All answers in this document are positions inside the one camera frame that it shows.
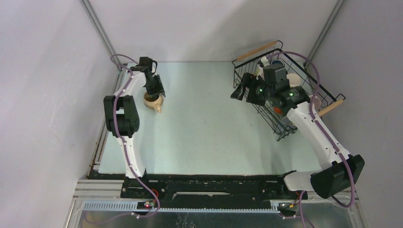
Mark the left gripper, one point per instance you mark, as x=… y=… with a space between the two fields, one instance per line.
x=159 y=89

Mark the orange small cup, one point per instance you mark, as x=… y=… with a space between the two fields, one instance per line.
x=278 y=110

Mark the lilac mug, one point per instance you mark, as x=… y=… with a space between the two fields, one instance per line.
x=294 y=79

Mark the black wire dish rack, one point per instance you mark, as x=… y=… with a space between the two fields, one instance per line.
x=280 y=94

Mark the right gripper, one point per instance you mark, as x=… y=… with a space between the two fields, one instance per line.
x=249 y=81

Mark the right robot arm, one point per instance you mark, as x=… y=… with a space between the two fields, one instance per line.
x=339 y=168

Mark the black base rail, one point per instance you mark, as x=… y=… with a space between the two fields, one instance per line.
x=221 y=192

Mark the white ribbed cup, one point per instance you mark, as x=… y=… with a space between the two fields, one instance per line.
x=261 y=63

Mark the beige ceramic cup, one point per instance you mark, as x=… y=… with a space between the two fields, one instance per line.
x=153 y=102

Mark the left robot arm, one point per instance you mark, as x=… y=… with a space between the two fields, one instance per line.
x=121 y=114

